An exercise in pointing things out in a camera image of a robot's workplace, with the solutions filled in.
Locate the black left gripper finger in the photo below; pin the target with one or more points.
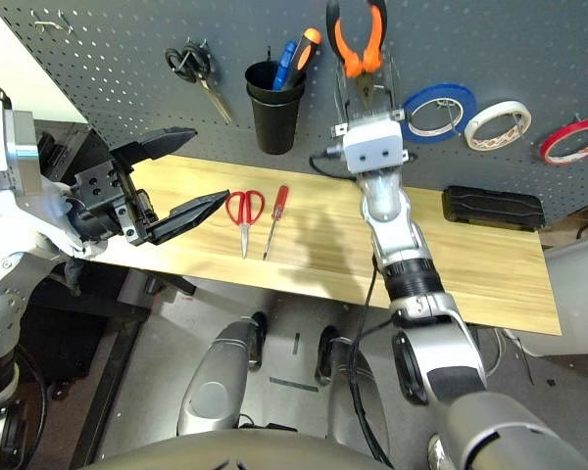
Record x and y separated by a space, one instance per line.
186 218
161 142

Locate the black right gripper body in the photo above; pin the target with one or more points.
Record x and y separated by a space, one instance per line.
367 117

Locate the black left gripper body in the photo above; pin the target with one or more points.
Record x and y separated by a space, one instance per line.
103 205

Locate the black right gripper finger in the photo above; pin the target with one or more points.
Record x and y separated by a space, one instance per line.
341 98
393 83

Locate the orange needle-nose pliers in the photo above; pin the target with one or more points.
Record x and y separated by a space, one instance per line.
354 63

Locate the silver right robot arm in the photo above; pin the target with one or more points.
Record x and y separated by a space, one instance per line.
397 230

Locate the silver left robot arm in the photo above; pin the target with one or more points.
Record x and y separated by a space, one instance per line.
0 313

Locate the grey metal pegboard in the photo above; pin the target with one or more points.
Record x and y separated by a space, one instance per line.
127 73

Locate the silver pegboard hook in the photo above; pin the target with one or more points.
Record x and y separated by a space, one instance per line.
66 22
43 25

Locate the blue tape roll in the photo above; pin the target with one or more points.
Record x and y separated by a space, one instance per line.
438 89

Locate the orange and black screwdriver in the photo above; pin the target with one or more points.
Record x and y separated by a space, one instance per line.
304 54

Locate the black plastic cup holder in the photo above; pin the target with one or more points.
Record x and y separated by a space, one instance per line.
274 127

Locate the thin black rod tool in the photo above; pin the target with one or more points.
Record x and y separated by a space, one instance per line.
269 54

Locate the white tape roll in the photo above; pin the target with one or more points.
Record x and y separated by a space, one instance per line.
472 131

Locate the silver scissors hook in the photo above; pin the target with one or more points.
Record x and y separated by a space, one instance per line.
203 44

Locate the black plastic tool case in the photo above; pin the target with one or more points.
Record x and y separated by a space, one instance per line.
490 208

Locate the red tape roll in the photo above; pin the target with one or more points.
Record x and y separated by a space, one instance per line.
545 149

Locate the silver robot left leg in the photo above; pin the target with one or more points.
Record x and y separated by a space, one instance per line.
210 391

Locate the silver robot leg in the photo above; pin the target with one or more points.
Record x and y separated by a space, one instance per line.
372 416
210 391

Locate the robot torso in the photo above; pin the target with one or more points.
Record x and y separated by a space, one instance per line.
225 455

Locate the silver robot right leg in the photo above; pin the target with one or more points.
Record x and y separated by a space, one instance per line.
372 416

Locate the worn grey shoe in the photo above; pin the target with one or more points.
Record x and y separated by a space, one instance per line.
435 453

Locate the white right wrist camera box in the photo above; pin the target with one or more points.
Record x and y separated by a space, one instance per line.
372 147

